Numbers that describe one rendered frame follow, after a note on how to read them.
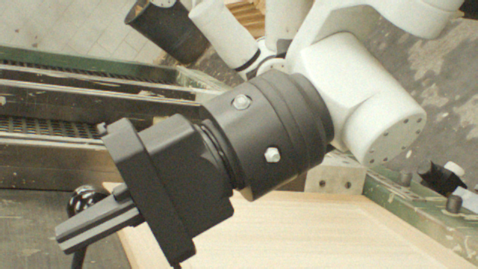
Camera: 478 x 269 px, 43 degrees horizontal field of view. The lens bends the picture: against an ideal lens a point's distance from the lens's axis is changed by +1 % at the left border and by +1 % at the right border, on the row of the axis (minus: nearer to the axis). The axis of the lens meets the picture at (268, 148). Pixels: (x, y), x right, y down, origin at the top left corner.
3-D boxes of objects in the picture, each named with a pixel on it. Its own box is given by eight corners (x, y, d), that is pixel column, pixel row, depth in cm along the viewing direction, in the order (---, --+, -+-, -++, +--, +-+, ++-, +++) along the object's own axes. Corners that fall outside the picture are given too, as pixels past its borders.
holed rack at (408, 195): (426, 202, 104) (426, 199, 104) (411, 202, 103) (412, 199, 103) (182, 67, 250) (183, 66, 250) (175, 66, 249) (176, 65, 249)
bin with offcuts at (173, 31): (224, 25, 539) (169, -26, 509) (191, 70, 528) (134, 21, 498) (201, 29, 583) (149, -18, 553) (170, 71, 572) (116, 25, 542)
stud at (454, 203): (462, 215, 100) (467, 199, 99) (450, 215, 99) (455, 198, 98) (452, 210, 102) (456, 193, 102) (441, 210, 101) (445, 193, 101)
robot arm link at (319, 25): (326, 146, 48) (423, 9, 41) (269, 72, 53) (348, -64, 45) (375, 138, 53) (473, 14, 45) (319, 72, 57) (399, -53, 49)
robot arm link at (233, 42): (194, 19, 116) (253, 88, 125) (196, 37, 107) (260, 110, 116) (237, -16, 114) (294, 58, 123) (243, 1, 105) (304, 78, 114)
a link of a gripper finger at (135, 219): (60, 251, 43) (140, 208, 44) (57, 233, 46) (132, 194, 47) (72, 268, 43) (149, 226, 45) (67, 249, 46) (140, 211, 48)
